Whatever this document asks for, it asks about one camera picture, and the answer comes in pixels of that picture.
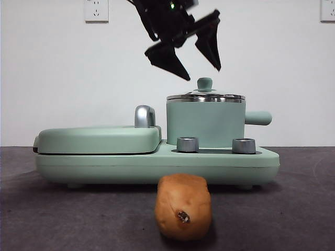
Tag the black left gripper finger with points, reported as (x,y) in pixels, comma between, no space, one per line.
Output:
(167,58)
(210,44)

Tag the glass lid with green knob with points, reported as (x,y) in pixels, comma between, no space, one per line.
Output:
(204,83)

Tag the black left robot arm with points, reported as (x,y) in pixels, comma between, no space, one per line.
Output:
(162,18)

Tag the silver control knob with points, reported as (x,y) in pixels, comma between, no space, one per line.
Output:
(188,144)
(244,146)

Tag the mint green griddle cover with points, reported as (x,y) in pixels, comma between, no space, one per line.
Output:
(96,139)

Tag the mint green breakfast maker base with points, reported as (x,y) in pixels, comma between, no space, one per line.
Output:
(117,167)

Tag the white wall socket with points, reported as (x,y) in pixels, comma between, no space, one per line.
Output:
(328,10)
(96,11)

